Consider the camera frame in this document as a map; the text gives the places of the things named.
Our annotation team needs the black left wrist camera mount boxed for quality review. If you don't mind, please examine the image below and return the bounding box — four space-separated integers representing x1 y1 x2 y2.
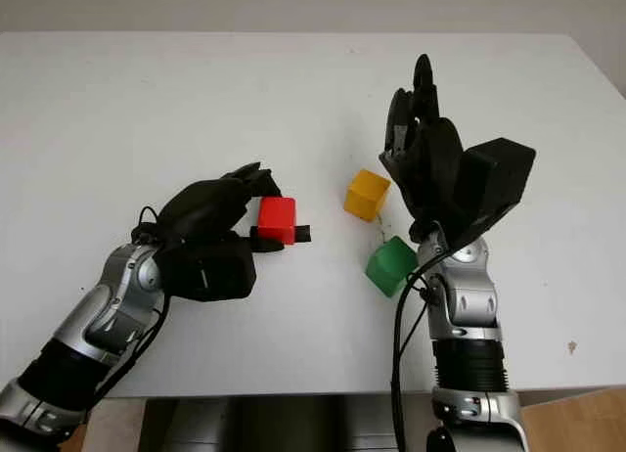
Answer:
158 239 258 303

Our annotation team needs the red cube block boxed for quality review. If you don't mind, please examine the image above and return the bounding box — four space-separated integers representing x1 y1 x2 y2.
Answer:
257 196 297 246

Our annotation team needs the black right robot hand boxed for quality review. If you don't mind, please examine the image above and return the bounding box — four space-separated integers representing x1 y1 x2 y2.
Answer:
378 53 467 244

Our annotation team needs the dark grey robot torso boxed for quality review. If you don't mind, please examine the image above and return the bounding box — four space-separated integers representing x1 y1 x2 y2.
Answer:
139 395 437 452

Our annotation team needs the black tape strip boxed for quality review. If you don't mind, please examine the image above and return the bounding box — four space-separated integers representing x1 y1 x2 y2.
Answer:
248 224 314 246

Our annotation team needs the green cube block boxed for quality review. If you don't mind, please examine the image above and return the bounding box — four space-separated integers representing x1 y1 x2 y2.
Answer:
365 236 420 298

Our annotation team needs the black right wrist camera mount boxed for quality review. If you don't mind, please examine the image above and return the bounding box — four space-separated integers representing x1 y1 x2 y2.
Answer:
452 136 537 251

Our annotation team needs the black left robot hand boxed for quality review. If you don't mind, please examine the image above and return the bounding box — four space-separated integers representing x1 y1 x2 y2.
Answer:
156 161 288 255

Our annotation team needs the yellow cube block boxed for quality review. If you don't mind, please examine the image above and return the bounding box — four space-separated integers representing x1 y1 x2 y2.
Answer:
343 168 392 223

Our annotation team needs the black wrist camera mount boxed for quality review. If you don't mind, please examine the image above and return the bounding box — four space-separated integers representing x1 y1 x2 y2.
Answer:
158 239 258 303
452 136 537 251

